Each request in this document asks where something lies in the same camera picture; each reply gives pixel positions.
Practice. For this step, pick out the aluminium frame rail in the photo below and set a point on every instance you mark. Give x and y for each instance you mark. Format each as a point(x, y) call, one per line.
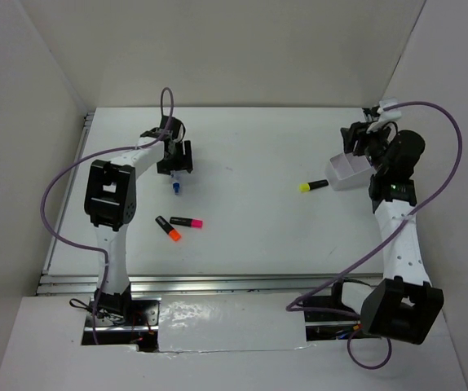
point(143, 285)

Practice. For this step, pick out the white divided container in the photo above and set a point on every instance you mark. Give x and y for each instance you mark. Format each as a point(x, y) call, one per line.
point(347, 172)

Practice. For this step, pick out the orange highlighter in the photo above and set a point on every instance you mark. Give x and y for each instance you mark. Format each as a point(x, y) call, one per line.
point(168, 228)

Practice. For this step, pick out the pink highlighter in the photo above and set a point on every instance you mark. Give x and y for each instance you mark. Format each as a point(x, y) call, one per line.
point(184, 221)

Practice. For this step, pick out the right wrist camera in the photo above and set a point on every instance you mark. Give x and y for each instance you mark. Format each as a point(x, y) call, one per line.
point(381, 114)

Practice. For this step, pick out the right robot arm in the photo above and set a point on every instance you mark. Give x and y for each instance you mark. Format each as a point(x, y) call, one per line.
point(404, 305)

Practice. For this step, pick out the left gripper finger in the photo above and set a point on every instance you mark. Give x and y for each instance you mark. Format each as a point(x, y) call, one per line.
point(166, 166)
point(186, 162)

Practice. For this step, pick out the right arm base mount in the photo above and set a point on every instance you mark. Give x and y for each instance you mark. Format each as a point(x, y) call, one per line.
point(327, 319)

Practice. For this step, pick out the white cover plate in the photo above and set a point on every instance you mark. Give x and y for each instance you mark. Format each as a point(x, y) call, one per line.
point(229, 323)

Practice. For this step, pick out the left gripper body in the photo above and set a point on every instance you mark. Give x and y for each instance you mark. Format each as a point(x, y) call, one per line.
point(178, 156)

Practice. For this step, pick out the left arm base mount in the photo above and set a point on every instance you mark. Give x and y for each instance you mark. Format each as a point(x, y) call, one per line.
point(140, 329)

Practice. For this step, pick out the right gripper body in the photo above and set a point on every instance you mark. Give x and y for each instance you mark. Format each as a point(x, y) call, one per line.
point(376, 146)

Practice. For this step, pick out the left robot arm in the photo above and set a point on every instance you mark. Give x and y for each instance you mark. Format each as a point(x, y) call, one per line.
point(111, 203)

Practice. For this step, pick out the yellow highlighter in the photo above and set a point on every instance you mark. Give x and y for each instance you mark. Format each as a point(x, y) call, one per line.
point(309, 186)

